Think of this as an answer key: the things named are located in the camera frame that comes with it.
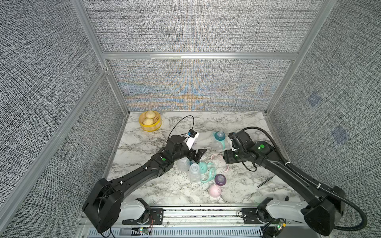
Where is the pink bottle handle ring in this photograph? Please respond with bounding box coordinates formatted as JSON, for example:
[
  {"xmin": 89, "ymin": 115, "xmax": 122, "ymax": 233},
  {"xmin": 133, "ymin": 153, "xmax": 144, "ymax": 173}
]
[{"xmin": 210, "ymin": 153, "xmax": 229, "ymax": 173}]

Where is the mint bottle handle ring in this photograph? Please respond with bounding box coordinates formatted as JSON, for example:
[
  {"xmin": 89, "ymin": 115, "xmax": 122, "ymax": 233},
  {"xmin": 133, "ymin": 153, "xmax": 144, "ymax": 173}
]
[{"xmin": 213, "ymin": 135, "xmax": 227, "ymax": 150}]

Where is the clear bottle front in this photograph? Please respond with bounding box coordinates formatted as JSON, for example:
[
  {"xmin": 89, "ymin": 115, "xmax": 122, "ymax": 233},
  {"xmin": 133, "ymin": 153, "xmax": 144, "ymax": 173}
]
[{"xmin": 188, "ymin": 163, "xmax": 201, "ymax": 182}]

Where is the dark teal nipple collar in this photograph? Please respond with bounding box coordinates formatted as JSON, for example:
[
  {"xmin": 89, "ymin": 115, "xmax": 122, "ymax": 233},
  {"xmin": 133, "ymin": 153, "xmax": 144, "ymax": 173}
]
[{"xmin": 214, "ymin": 131, "xmax": 226, "ymax": 141}]

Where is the purple nipple collar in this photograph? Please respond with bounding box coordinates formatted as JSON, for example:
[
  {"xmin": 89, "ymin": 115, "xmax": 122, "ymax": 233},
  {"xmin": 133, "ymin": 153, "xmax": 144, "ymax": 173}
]
[{"xmin": 214, "ymin": 174, "xmax": 227, "ymax": 186}]

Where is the clear baby bottle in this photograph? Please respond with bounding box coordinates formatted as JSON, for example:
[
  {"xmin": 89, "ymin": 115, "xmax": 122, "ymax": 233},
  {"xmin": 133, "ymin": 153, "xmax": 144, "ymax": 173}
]
[{"xmin": 212, "ymin": 140, "xmax": 225, "ymax": 153}]

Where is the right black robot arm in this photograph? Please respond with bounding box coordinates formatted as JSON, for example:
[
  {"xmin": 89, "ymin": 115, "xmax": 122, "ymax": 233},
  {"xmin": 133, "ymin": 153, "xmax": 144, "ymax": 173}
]
[{"xmin": 223, "ymin": 130, "xmax": 345, "ymax": 236}]

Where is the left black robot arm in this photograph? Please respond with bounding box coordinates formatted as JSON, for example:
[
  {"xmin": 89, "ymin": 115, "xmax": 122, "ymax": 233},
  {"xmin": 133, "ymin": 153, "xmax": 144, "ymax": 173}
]
[{"xmin": 82, "ymin": 135, "xmax": 207, "ymax": 233}]

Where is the clear bottle left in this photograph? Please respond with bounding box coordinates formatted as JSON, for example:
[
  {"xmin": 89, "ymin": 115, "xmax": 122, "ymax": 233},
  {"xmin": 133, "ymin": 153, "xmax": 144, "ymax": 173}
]
[{"xmin": 177, "ymin": 158, "xmax": 191, "ymax": 172}]

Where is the mint bottle cap middle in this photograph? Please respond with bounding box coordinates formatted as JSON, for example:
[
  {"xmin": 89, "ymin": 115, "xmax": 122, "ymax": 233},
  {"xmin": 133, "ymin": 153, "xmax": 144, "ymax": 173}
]
[{"xmin": 198, "ymin": 162, "xmax": 208, "ymax": 174}]

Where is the pink bottle cap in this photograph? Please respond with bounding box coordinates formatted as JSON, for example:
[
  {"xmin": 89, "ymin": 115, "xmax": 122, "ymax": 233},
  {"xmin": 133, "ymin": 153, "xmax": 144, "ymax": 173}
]
[{"xmin": 208, "ymin": 184, "xmax": 222, "ymax": 198}]

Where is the yellow steamer basket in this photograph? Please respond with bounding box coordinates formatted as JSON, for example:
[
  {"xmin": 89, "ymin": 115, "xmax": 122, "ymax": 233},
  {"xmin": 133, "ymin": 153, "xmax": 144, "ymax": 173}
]
[{"xmin": 139, "ymin": 110, "xmax": 162, "ymax": 132}]

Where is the lower beige bun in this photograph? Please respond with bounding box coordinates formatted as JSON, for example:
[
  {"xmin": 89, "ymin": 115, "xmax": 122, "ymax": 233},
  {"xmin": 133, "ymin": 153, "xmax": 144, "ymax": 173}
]
[{"xmin": 142, "ymin": 118, "xmax": 155, "ymax": 126}]

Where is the beige bun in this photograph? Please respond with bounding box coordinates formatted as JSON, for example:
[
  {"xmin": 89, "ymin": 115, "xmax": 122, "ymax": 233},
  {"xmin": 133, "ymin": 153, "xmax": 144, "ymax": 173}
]
[
  {"xmin": 142, "ymin": 118, "xmax": 155, "ymax": 126},
  {"xmin": 145, "ymin": 110, "xmax": 156, "ymax": 118}
]

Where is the upper beige bun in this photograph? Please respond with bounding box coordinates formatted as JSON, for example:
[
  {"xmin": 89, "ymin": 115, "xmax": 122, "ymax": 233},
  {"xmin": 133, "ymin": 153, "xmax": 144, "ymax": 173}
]
[{"xmin": 145, "ymin": 110, "xmax": 156, "ymax": 118}]

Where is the mint handle ring front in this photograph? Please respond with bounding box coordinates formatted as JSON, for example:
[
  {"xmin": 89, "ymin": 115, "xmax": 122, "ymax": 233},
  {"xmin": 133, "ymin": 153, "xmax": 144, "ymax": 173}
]
[{"xmin": 201, "ymin": 162, "xmax": 217, "ymax": 184}]

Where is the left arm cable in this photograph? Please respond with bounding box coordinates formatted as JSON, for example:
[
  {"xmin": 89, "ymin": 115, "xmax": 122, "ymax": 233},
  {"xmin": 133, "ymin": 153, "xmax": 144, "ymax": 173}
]
[{"xmin": 167, "ymin": 115, "xmax": 195, "ymax": 140}]

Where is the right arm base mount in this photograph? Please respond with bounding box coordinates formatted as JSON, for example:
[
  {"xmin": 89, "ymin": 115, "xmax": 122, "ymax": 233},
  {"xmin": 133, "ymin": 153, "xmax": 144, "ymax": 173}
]
[{"xmin": 241, "ymin": 207, "xmax": 286, "ymax": 225}]

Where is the aluminium front rail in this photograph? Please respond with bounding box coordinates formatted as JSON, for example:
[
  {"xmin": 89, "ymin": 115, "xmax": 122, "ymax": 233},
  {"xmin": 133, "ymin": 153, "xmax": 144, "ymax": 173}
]
[{"xmin": 77, "ymin": 205, "xmax": 328, "ymax": 230}]

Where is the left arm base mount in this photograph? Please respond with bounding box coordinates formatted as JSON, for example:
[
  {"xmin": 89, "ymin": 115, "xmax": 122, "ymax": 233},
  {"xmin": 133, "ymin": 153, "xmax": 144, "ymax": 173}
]
[{"xmin": 122, "ymin": 208, "xmax": 164, "ymax": 226}]

